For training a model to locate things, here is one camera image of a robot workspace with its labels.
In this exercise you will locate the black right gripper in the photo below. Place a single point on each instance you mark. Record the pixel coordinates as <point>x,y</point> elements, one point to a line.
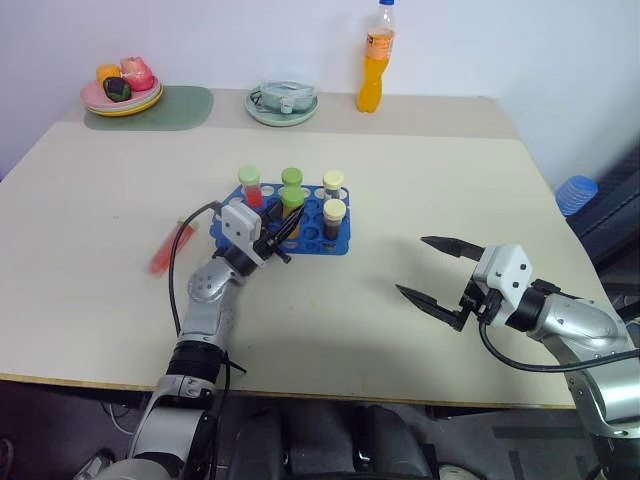
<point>473,303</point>

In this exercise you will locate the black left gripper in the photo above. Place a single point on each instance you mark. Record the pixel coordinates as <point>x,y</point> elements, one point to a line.
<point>267,246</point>

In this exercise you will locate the orange tube with green cap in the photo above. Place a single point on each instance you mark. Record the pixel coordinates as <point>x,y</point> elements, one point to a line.
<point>292,199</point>

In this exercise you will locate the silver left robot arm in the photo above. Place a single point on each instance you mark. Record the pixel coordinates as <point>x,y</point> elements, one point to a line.
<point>205,306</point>

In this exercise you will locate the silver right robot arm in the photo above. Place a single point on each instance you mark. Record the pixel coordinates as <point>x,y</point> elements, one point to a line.
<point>575,316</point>

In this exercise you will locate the blue test tube rack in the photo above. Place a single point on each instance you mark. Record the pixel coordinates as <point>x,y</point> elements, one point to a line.
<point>327,240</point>

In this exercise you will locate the loose red test tube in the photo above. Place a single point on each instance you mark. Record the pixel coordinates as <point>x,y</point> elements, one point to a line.
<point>172,246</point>

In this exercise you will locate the red tube with green cap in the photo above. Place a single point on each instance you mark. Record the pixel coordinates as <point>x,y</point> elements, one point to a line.
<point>251,192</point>

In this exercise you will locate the short tube with green cap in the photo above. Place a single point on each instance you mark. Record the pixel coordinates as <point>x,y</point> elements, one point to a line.
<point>291,177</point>

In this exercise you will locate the brown tube with yellow cap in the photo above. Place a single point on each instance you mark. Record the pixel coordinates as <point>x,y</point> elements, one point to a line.
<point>333,220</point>

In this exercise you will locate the dark tube with yellow cap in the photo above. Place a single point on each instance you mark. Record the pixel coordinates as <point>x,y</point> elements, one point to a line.
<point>333,182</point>

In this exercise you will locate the light green round plate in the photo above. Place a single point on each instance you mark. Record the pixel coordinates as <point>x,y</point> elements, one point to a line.
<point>260,114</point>

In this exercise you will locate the folded pale green pouch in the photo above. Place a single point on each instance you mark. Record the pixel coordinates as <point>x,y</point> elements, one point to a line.
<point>286,95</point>

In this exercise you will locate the grey green placemat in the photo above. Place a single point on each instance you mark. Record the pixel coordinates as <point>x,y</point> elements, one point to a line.
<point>190,107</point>

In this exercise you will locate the blue bottle cap stack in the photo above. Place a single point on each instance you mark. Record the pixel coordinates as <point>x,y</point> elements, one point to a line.
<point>577,195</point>

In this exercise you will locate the dark rounded shape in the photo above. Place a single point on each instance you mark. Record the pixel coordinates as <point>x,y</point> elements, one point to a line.
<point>395,442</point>
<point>320,440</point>

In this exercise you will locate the orange drink plastic bottle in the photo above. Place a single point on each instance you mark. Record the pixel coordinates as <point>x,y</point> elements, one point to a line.
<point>376,70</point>

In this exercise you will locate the yellow plate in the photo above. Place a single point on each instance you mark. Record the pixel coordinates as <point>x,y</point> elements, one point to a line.
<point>125,111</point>

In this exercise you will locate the pink toy peach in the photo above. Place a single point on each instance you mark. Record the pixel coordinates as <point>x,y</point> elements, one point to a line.
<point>136,74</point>

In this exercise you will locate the dark green toy fruit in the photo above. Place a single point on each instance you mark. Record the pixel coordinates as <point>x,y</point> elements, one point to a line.
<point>117,89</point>

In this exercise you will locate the pink plate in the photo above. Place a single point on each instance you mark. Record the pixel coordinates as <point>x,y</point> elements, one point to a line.
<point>92,95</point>

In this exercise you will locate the orange toy fruit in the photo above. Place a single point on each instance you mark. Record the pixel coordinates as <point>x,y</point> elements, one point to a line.
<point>106,73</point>

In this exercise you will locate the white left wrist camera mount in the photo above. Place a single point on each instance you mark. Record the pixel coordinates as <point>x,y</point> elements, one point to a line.
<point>239,226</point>

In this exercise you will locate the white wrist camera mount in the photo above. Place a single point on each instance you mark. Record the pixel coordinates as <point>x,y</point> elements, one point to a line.
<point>506,272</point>
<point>239,226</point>

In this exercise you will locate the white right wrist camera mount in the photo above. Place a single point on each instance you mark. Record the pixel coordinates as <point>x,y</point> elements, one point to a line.
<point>506,272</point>

